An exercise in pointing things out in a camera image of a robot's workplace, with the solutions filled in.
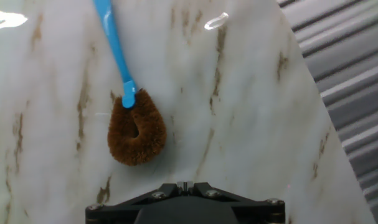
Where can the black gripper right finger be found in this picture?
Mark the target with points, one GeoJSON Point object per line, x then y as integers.
{"type": "Point", "coordinates": [260, 213]}

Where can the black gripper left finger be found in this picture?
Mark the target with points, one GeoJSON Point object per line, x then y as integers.
{"type": "Point", "coordinates": [114, 213]}

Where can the marble pattern table sheet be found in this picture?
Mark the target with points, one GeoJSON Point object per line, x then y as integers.
{"type": "Point", "coordinates": [223, 124]}

